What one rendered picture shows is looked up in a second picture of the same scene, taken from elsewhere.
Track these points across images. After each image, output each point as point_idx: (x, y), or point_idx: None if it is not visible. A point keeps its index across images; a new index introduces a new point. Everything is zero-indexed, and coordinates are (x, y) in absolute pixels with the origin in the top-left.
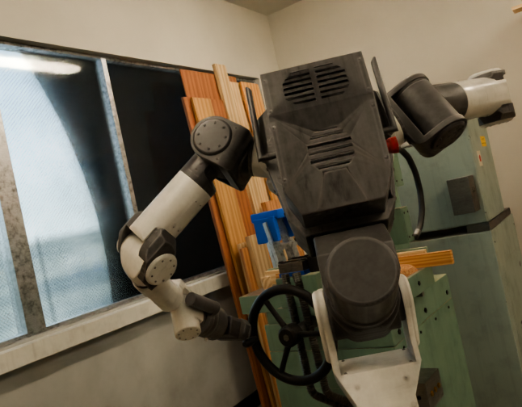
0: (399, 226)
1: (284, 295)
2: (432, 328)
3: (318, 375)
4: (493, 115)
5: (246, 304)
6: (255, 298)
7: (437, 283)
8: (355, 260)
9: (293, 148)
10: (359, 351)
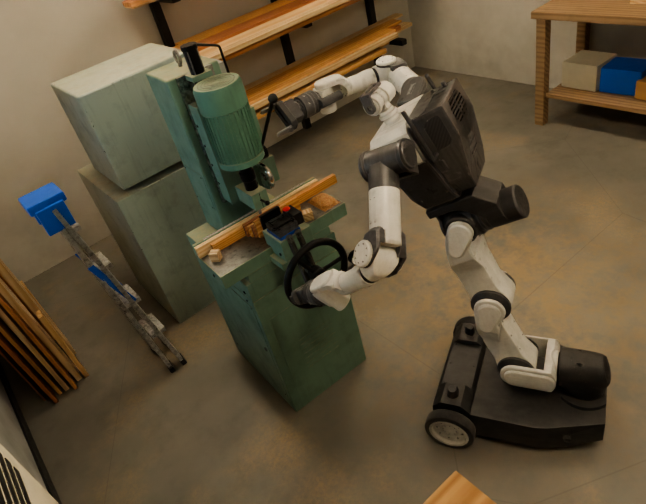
0: (273, 168)
1: (289, 252)
2: None
3: None
4: None
5: (229, 279)
6: (237, 269)
7: None
8: (519, 197)
9: (467, 149)
10: (318, 263)
